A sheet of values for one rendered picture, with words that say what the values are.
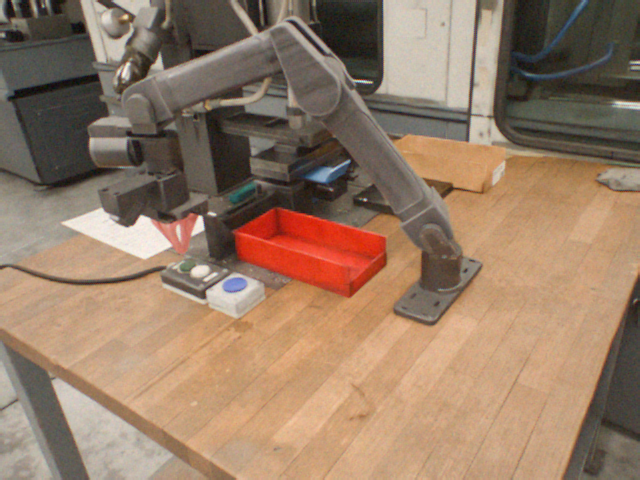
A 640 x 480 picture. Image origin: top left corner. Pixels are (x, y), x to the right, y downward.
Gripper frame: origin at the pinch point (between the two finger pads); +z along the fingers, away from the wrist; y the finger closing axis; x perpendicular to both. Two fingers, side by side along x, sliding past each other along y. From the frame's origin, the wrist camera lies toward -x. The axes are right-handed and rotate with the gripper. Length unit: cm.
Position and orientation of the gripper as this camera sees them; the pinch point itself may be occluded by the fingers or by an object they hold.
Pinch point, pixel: (182, 248)
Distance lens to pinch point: 93.1
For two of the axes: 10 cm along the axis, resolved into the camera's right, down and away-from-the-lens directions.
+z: 0.5, 8.8, 4.8
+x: 5.8, -4.2, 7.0
